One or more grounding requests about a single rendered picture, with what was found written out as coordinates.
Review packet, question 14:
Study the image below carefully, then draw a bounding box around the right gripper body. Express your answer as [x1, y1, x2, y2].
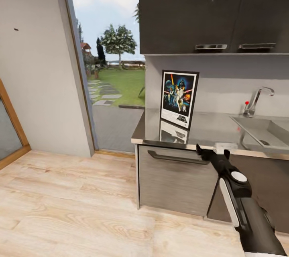
[201, 149, 230, 170]

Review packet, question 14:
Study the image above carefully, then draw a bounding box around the poster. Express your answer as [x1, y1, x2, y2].
[160, 70, 200, 131]

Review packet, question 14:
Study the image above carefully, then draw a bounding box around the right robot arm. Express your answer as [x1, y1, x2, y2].
[196, 143, 287, 257]

